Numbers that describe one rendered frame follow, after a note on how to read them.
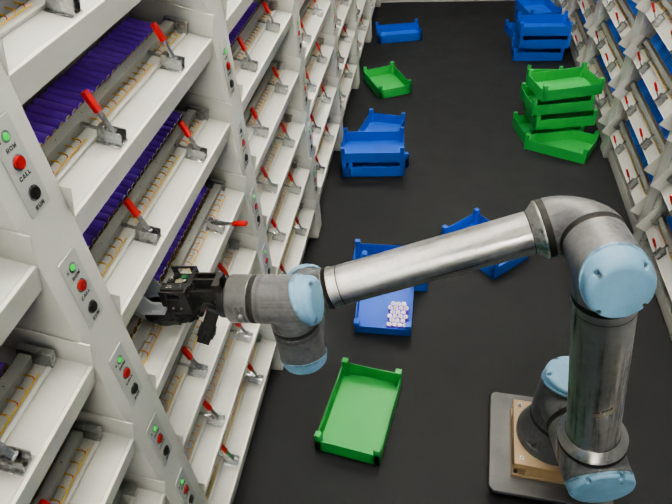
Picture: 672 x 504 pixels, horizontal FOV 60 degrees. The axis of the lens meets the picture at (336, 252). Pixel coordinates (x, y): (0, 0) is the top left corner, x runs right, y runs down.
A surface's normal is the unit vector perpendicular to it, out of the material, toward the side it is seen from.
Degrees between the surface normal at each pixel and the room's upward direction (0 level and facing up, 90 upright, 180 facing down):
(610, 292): 80
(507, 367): 0
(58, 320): 90
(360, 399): 0
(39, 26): 15
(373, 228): 0
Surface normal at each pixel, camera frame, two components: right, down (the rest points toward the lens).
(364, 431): -0.07, -0.74
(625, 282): -0.04, 0.53
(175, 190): 0.20, -0.70
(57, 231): 0.99, 0.05
